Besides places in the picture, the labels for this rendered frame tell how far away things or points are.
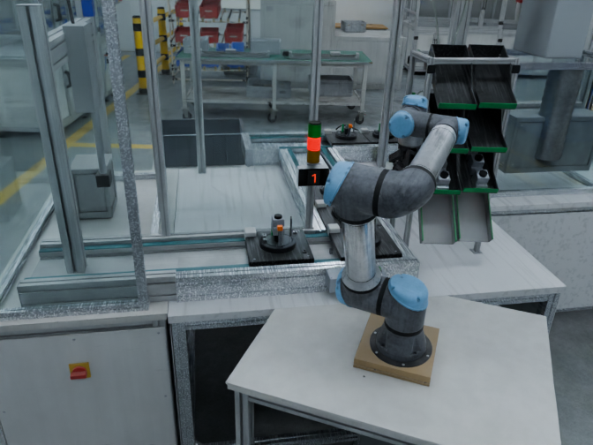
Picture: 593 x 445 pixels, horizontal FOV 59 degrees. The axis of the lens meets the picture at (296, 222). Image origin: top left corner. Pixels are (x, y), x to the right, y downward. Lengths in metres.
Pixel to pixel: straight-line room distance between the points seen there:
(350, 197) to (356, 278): 0.33
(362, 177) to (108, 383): 1.26
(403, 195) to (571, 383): 2.18
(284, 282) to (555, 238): 1.74
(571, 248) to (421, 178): 2.08
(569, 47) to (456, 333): 1.66
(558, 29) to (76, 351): 2.52
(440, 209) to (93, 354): 1.39
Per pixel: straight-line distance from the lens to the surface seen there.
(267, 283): 1.90
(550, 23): 2.94
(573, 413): 3.07
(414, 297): 1.52
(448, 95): 1.99
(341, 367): 1.65
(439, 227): 2.13
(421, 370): 1.63
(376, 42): 9.36
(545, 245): 3.17
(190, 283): 1.89
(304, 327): 1.79
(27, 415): 2.24
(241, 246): 2.12
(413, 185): 1.24
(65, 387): 2.12
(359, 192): 1.24
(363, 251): 1.41
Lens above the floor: 1.95
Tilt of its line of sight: 26 degrees down
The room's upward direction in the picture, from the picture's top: 2 degrees clockwise
